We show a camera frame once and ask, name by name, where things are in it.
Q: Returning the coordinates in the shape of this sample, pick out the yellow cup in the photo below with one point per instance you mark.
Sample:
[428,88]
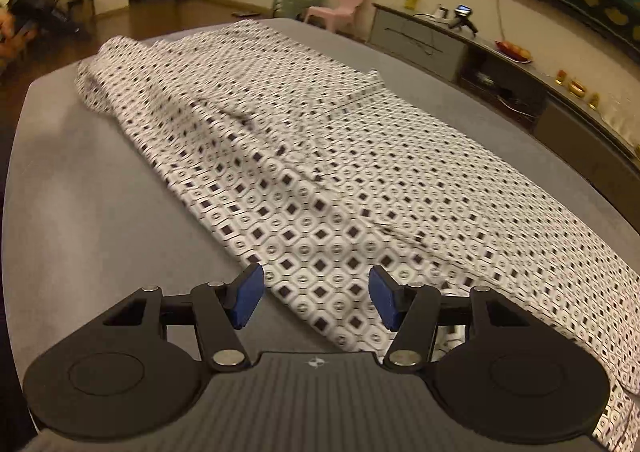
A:
[411,1]

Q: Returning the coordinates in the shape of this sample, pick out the gold bowl ornament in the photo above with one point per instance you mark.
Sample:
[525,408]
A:
[578,87]

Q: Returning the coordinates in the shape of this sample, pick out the white charger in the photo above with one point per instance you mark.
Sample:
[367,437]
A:
[440,12]

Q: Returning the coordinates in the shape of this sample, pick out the person's left hand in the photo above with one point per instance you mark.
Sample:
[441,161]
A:
[15,39]

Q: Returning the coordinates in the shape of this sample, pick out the black handheld device with screen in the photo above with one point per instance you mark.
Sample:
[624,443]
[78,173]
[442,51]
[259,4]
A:
[465,18]

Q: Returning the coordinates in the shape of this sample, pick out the black white patterned garment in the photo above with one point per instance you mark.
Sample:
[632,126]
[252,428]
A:
[350,172]

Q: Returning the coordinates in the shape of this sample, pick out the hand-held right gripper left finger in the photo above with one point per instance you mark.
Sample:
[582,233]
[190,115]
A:
[247,296]

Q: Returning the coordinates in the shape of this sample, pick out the red plate of fruit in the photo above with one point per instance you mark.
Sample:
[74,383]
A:
[514,52]

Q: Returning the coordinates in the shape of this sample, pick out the pink plastic child chair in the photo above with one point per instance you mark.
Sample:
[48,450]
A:
[340,7]

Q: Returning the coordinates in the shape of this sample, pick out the long low television cabinet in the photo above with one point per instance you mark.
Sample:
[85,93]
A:
[525,82]

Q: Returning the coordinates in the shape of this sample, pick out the small gold ornament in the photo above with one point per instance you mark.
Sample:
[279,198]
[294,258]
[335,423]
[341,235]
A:
[561,77]
[594,99]

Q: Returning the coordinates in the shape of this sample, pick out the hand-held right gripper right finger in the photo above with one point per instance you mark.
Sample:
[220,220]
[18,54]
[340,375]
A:
[385,298]

